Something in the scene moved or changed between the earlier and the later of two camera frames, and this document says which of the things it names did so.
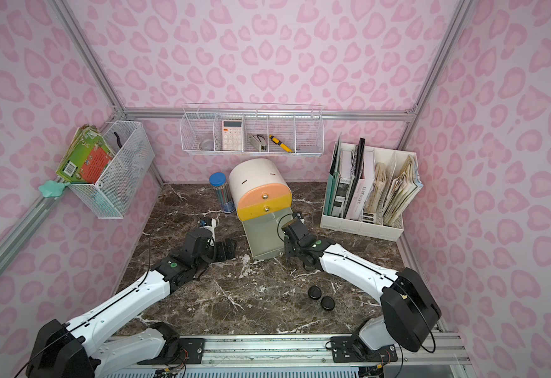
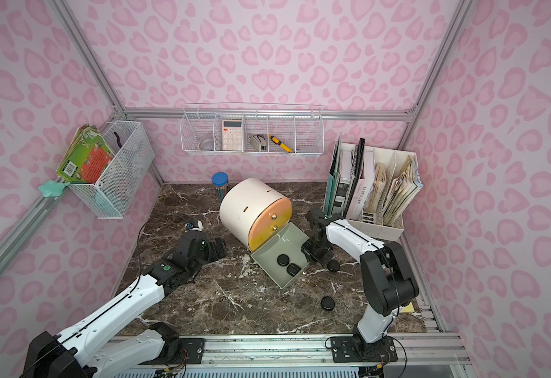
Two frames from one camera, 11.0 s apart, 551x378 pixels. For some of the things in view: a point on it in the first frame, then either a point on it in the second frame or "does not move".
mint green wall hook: (53, 189) does not move
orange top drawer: (262, 192) -> (270, 214)
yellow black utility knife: (275, 140) does not move
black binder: (359, 176) does not move
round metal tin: (206, 145) does not move
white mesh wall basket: (133, 158) does not move
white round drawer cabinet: (257, 187) -> (242, 201)
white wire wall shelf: (224, 128) does not move
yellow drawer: (272, 205) -> (270, 229)
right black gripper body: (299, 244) -> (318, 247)
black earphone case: (314, 292) -> (292, 269)
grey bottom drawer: (264, 235) -> (267, 257)
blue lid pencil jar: (219, 181) does not move
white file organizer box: (367, 190) does not move
